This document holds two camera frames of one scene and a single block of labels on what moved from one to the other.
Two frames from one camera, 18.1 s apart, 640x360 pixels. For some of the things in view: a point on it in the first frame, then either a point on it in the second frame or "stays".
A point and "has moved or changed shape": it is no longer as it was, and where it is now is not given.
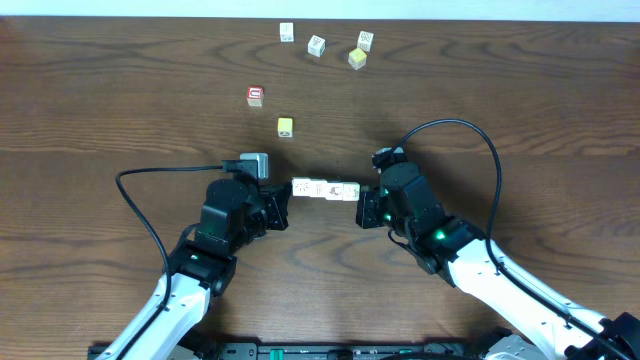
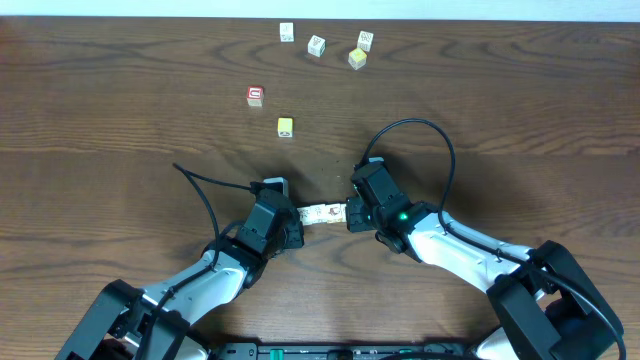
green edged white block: x=301 y=186 to x=304 y=215
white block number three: x=316 y=46 stays
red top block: x=255 y=96 stays
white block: x=365 y=40 stays
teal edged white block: x=350 y=191 has moved or changed shape
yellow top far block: x=357 y=58 stays
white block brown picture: x=334 y=191 to x=333 y=213
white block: x=286 y=32 stays
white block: x=318 y=188 to x=318 y=214
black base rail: x=321 y=351 stays
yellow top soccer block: x=285 y=127 stays
